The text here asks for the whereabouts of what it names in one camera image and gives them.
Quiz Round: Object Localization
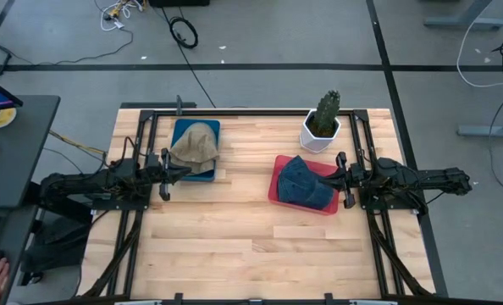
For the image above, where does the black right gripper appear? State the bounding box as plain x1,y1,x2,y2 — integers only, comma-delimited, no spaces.
318,151,378,209

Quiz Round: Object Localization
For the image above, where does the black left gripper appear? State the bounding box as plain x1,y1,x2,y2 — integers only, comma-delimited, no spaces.
144,147,192,202

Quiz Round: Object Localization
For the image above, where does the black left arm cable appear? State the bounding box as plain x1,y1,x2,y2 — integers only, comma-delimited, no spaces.
107,136,136,170

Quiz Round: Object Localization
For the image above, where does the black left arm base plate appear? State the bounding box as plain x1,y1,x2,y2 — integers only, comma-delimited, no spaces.
91,177,153,212

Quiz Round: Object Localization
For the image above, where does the red plastic tray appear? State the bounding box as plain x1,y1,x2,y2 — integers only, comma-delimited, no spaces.
267,154,341,216

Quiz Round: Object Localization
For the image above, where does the black bag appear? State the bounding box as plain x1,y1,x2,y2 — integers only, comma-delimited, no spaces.
20,215,91,287

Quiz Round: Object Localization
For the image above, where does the thin black floor cable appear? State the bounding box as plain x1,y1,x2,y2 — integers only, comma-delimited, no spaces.
0,19,135,80

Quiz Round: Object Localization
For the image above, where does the white and yellow cable bundle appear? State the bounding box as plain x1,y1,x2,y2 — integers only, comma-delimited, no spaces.
93,0,145,33

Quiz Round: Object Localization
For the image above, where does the long black floor cable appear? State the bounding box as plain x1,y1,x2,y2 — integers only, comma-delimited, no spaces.
161,7,217,109

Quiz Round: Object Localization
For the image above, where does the black desk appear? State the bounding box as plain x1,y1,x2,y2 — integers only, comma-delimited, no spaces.
0,95,62,305

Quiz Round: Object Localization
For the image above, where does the black aluminium rail frame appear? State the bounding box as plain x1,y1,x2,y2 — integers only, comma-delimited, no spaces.
76,108,437,300

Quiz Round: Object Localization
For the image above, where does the black box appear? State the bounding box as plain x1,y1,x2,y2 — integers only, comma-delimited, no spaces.
148,0,210,8

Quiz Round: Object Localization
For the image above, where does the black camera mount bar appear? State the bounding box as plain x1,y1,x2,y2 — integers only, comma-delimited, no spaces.
119,95,197,116

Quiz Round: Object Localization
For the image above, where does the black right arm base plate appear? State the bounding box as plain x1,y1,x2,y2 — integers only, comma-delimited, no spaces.
357,175,421,212

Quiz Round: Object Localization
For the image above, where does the blue plastic tray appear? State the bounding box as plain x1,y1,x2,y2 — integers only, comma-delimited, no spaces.
169,118,222,183

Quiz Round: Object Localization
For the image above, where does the coiled black cable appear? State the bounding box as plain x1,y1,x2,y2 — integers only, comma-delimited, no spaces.
169,15,200,50

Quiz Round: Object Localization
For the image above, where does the white plant pot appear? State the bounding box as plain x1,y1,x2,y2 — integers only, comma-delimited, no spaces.
299,108,342,154

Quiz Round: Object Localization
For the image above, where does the grey desk foot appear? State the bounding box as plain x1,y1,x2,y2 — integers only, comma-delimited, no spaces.
456,116,503,139

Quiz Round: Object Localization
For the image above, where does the desk with grey leg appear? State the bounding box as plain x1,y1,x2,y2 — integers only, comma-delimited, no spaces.
423,0,503,31

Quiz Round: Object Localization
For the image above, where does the blue denim baseball cap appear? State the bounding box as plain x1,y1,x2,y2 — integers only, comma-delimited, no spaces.
276,155,340,211

